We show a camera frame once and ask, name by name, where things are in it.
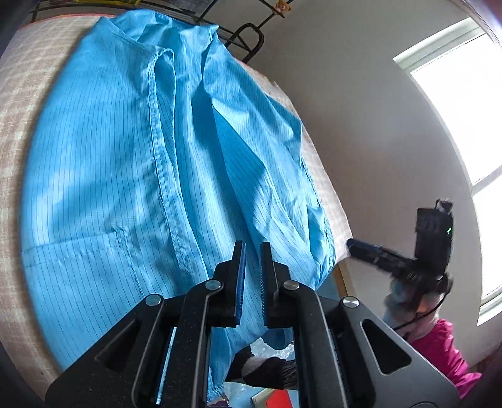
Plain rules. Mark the black metal clothes rack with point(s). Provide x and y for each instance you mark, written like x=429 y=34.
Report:
x=247 y=35

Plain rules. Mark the light blue striped jacket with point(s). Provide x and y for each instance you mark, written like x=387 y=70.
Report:
x=117 y=176

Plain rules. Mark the pink checked blanket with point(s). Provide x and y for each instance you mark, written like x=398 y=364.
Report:
x=23 y=90

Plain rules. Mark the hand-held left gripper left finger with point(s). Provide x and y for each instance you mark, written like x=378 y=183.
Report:
x=240 y=282

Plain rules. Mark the brown teddy bear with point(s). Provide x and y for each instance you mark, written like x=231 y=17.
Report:
x=283 y=7

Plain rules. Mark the black shoe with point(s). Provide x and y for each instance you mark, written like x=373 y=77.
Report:
x=266 y=368

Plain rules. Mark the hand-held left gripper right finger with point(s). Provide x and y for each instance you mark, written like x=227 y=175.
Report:
x=266 y=282

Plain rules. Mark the person's right hand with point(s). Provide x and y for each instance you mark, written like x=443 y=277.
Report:
x=400 y=304

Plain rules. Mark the window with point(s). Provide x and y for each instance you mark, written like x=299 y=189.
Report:
x=470 y=129

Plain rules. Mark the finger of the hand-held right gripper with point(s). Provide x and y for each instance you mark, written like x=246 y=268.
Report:
x=376 y=255

